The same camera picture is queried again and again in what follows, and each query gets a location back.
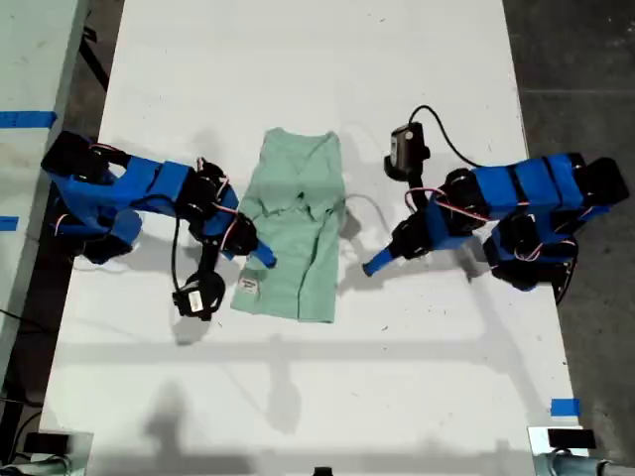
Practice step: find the square blue tape piece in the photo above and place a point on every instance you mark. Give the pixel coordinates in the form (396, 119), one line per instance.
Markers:
(565, 406)

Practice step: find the grey metal pipe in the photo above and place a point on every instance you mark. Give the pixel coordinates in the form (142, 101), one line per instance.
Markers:
(585, 468)
(39, 468)

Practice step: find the black metal bar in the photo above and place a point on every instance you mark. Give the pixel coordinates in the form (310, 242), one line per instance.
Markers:
(96, 64)

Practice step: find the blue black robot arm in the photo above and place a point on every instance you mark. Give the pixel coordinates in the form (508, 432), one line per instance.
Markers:
(536, 178)
(144, 183)

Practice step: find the short blue tape strip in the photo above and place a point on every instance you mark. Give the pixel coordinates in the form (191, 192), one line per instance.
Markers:
(9, 224)

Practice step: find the small black block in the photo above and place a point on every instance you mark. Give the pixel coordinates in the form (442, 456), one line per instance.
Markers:
(322, 472)

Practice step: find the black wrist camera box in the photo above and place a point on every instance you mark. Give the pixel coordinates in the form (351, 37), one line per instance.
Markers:
(407, 146)
(198, 300)

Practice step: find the black camera stalk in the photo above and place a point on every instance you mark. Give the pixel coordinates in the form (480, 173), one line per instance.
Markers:
(418, 191)
(206, 260)

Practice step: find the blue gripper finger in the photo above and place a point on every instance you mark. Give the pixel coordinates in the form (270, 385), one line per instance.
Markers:
(265, 255)
(379, 261)

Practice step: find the small black box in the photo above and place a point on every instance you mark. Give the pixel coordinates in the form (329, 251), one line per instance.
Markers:
(570, 439)
(47, 442)

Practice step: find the long blue tape strip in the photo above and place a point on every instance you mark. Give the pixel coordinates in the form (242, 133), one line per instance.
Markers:
(25, 119)

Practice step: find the pale green T-shirt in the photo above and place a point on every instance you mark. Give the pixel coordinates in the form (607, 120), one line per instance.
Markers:
(288, 223)

